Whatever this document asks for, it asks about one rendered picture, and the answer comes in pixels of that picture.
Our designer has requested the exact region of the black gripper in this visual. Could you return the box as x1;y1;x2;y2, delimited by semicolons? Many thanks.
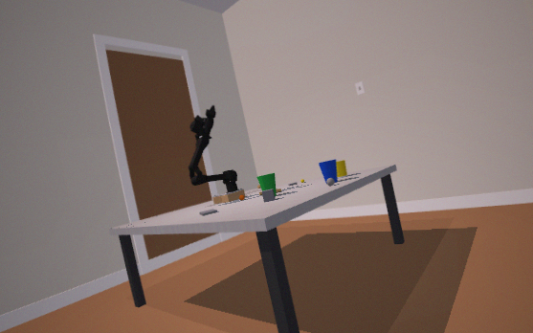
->
203;105;216;129

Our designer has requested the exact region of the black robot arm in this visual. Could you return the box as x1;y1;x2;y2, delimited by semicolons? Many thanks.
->
188;115;238;193

